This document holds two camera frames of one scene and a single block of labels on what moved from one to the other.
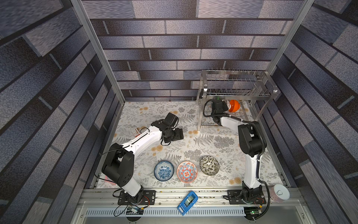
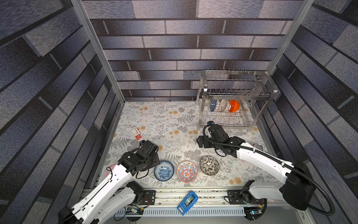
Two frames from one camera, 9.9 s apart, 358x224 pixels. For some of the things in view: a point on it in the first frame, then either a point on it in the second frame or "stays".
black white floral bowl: [209, 165] stays
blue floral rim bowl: [163, 171] stays
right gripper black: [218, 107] -> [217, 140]
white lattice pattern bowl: [227, 102] stays
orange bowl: [235, 105] stays
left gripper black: [179, 135] -> [157, 161]
